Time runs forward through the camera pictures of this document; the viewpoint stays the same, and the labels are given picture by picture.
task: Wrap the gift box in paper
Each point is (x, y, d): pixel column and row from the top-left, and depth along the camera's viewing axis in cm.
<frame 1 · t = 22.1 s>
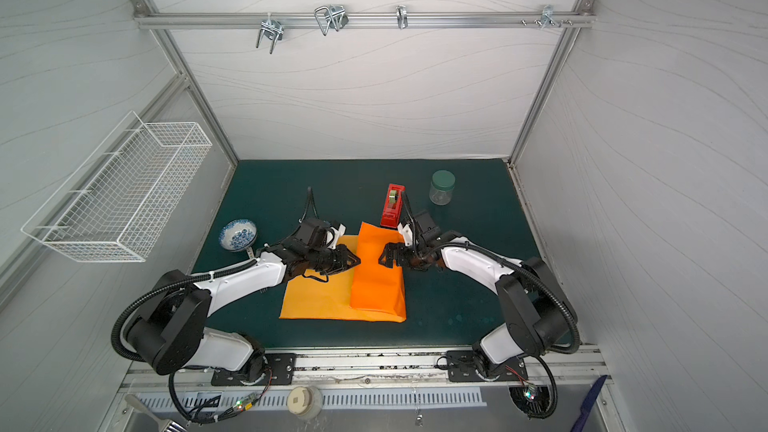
left hand: (363, 258, 85), fingers closed
right hand: (395, 255, 87), fingers open
red tape dispenser: (391, 212, 100), point 6 cm above the table
glass jar green lid: (441, 187, 103), point 9 cm above the table
blue white ceramic spoon: (238, 235, 99), point 2 cm above the table

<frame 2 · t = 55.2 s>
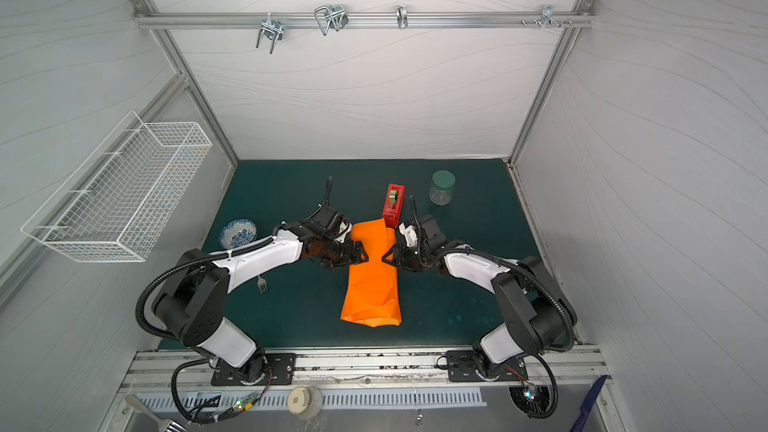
left hand: (362, 256, 87), fingers open
right hand: (391, 255, 88), fingers open
the named things where they were.

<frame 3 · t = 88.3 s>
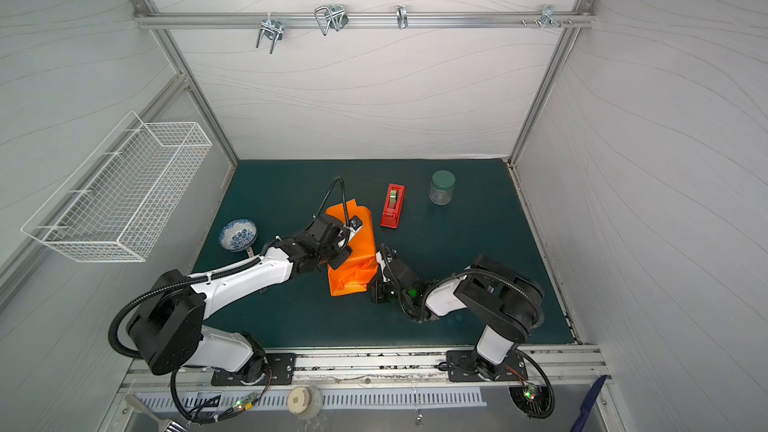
left hand: (347, 238, 88), fingers open
right hand: (370, 278, 88), fingers closed
the named things where they were.

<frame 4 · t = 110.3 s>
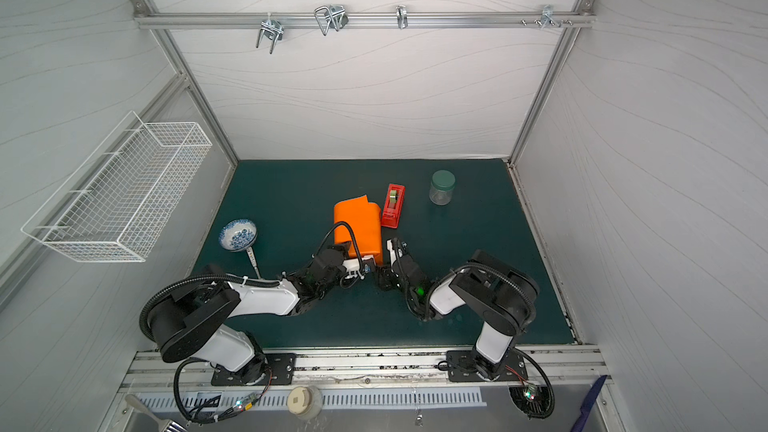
left hand: (352, 245, 90), fingers open
right hand: (383, 259, 91), fingers open
the named things where they were.

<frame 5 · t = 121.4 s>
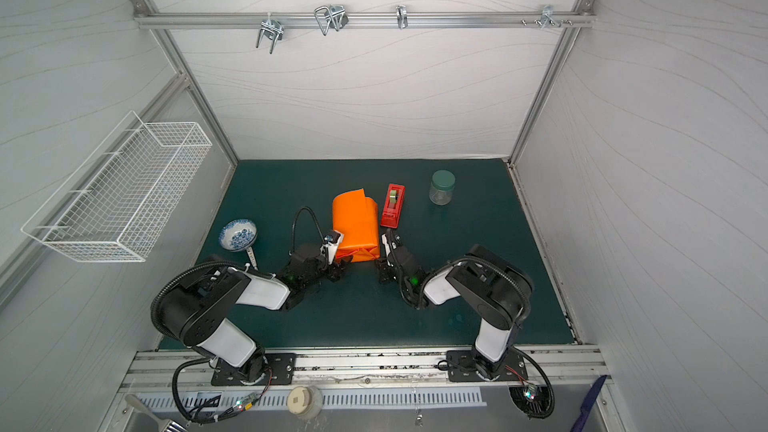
left hand: (346, 247, 93), fingers open
right hand: (382, 252, 93), fingers open
the named things where they were.

